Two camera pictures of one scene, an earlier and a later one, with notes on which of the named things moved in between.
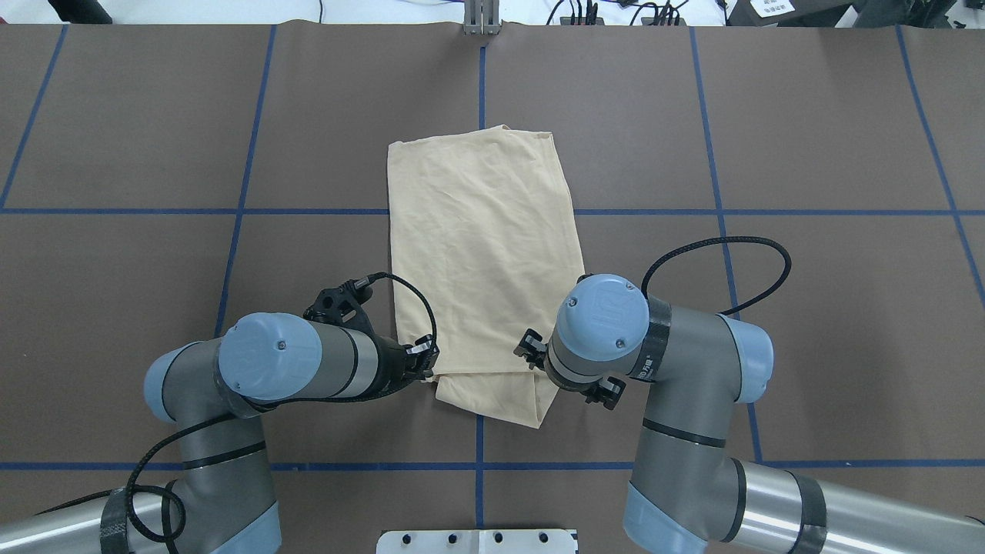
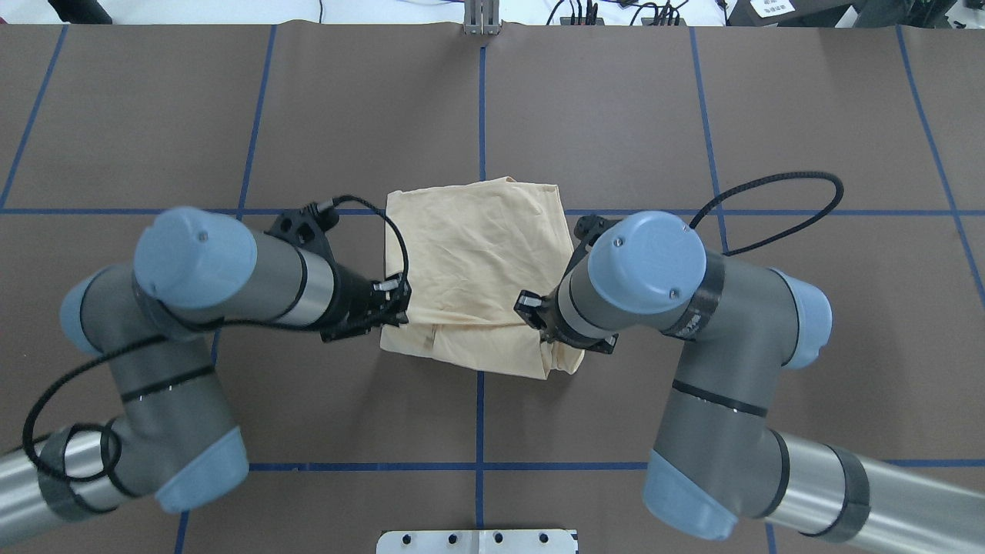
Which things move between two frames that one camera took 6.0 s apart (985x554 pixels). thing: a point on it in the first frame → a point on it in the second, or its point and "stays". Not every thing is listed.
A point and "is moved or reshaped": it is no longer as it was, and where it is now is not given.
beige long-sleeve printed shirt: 485,242 is moved or reshaped
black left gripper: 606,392 → 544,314
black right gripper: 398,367 → 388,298
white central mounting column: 524,541 stays
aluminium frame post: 481,18 stays
